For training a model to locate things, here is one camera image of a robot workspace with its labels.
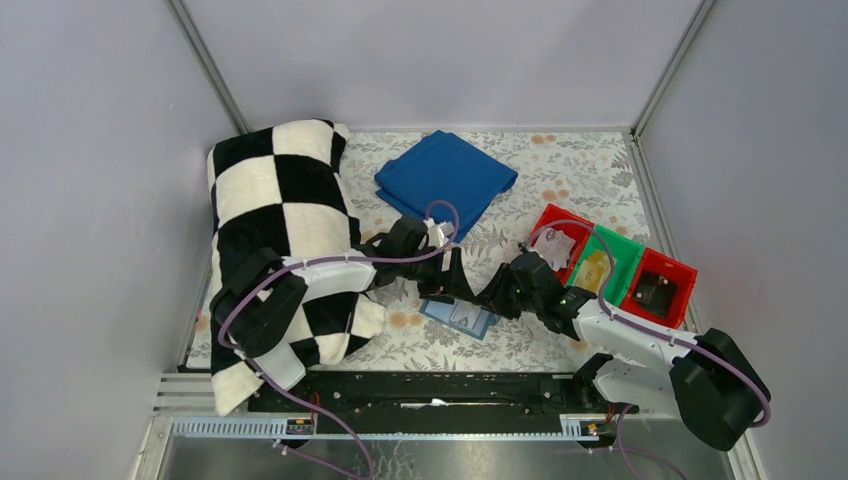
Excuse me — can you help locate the blue leather card holder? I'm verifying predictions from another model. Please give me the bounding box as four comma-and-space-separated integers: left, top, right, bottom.
419, 300, 501, 340

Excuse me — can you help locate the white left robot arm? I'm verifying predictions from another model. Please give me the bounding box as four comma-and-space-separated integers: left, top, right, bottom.
210, 216, 456, 391

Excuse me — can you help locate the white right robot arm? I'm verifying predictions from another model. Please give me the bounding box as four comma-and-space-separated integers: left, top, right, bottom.
475, 252, 771, 451

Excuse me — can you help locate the gold card in green bin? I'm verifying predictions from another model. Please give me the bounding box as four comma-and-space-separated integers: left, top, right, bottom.
573, 250, 611, 293

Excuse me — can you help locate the dark card in red bin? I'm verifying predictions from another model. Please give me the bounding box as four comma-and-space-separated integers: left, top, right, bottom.
633, 271, 678, 318

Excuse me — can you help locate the floral table mat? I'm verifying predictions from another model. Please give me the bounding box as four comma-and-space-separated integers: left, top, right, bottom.
186, 129, 690, 374

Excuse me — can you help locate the folded blue cloth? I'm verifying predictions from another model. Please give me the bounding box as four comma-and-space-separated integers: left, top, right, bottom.
374, 130, 518, 242

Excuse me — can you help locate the green bin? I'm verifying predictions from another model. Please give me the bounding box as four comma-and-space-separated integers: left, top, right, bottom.
567, 226, 646, 306

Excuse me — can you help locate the red bin right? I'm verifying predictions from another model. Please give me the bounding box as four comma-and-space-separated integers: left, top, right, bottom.
619, 248, 698, 329

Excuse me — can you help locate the black white checkered pillow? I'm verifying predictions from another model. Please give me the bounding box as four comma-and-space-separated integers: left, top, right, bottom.
206, 119, 390, 417

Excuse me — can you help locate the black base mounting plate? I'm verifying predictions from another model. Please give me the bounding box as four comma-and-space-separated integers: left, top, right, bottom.
247, 369, 641, 436

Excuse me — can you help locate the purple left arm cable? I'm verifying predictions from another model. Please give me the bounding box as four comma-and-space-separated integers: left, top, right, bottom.
217, 199, 461, 480

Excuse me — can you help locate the white slotted cable duct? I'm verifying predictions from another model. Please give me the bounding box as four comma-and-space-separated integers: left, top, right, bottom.
173, 415, 601, 441

